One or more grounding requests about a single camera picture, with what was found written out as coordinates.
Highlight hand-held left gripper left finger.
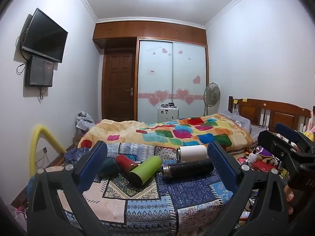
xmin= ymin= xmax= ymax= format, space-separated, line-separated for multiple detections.
xmin=27 ymin=141 xmax=109 ymax=236

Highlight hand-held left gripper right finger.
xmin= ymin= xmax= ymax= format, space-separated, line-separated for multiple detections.
xmin=208 ymin=141 xmax=290 ymax=236

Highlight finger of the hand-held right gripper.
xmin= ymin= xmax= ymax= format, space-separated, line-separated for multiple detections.
xmin=258 ymin=130 xmax=299 ymax=164
xmin=275 ymin=122 xmax=307 ymax=144

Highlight dark green cup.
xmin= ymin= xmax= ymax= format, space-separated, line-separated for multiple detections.
xmin=98 ymin=157 xmax=120 ymax=177

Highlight red cup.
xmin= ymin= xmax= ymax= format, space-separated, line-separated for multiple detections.
xmin=115 ymin=154 xmax=140 ymax=175

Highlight black steel cup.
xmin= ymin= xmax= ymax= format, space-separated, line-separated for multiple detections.
xmin=161 ymin=158 xmax=214 ymax=179

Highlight white cup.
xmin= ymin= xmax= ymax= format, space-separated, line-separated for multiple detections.
xmin=176 ymin=145 xmax=209 ymax=163

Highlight light green cup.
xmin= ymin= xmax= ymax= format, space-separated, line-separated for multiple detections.
xmin=128 ymin=155 xmax=163 ymax=187

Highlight person's right hand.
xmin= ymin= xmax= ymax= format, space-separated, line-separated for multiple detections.
xmin=283 ymin=184 xmax=295 ymax=215

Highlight wooden bed headboard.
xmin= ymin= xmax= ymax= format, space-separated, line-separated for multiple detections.
xmin=228 ymin=96 xmax=312 ymax=134

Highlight red packet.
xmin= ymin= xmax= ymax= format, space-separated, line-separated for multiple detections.
xmin=250 ymin=159 xmax=278 ymax=172

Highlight grey clothes pile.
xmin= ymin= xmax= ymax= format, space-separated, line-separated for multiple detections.
xmin=75 ymin=112 xmax=95 ymax=131

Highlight grey pillow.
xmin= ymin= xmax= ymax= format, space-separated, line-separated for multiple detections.
xmin=220 ymin=110 xmax=252 ymax=131

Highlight yellow foam tube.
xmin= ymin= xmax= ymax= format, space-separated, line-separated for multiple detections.
xmin=29 ymin=124 xmax=67 ymax=178

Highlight colourful checked quilt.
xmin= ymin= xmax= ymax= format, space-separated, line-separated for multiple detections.
xmin=77 ymin=113 xmax=254 ymax=152

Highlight standing electric fan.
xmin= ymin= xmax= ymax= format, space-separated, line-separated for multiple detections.
xmin=203 ymin=82 xmax=221 ymax=116

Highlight white hard case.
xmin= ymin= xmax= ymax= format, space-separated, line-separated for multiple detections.
xmin=157 ymin=102 xmax=180 ymax=124

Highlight patchwork patterned blanket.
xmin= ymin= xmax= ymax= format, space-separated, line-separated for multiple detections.
xmin=27 ymin=142 xmax=258 ymax=236

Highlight brown wooden door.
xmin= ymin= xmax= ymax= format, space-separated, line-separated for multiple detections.
xmin=102 ymin=49 xmax=137 ymax=123

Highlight frosted sliding wardrobe door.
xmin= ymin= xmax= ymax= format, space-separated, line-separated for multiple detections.
xmin=172 ymin=42 xmax=207 ymax=119
xmin=138 ymin=40 xmax=173 ymax=123

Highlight wooden wardrobe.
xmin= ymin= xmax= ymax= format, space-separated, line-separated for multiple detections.
xmin=93 ymin=21 xmax=210 ymax=124

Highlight small black wall monitor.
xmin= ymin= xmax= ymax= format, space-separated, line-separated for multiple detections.
xmin=24 ymin=55 xmax=54 ymax=87

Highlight wall-mounted black television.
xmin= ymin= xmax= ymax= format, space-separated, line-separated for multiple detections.
xmin=21 ymin=8 xmax=69 ymax=64

